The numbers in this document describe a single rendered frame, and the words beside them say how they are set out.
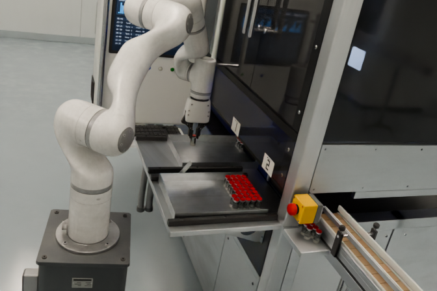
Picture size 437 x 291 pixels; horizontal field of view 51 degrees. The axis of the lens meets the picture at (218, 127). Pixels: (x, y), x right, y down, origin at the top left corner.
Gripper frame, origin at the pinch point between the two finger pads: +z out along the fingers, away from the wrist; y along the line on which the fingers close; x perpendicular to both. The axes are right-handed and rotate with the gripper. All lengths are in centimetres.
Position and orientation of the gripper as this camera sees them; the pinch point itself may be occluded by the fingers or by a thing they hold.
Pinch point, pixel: (194, 132)
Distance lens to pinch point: 187.0
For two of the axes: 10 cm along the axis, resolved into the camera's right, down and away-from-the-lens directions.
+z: -1.6, 9.2, 3.5
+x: 2.8, 3.8, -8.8
